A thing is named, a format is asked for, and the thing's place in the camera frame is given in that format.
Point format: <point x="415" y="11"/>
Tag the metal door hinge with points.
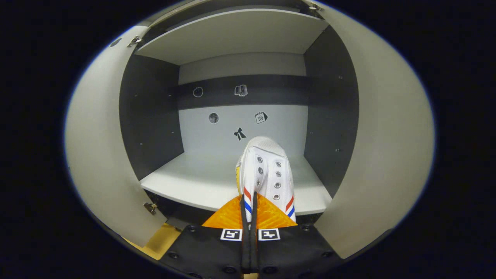
<point x="314" y="6"/>
<point x="135" y="41"/>
<point x="150" y="208"/>

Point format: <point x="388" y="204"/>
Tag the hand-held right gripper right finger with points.
<point x="294" y="248"/>

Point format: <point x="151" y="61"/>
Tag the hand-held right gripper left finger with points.
<point x="205" y="248"/>

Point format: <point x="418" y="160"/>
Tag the grey shoe cabinet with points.
<point x="201" y="178"/>

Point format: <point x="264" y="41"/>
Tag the white striped shoe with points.
<point x="267" y="166"/>

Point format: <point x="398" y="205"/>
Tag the grey cabinet door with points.
<point x="387" y="135"/>
<point x="97" y="135"/>

